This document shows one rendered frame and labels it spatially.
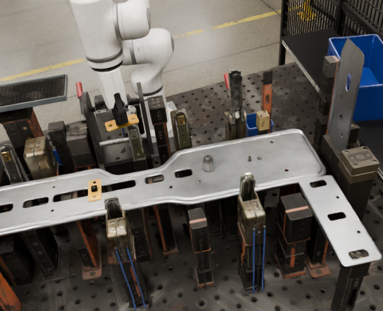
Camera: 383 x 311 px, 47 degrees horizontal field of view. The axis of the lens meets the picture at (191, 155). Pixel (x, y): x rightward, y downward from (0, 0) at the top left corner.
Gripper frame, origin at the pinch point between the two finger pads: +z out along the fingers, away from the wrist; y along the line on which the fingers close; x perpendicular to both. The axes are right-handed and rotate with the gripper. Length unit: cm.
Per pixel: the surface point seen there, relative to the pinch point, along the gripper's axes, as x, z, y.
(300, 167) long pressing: 46, 26, 14
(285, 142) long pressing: 47, 26, 3
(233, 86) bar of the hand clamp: 35.9, 9.4, -10.5
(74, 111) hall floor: -15, 130, -194
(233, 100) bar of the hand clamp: 35.6, 14.3, -9.7
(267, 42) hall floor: 162, 132, -219
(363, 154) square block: 60, 20, 22
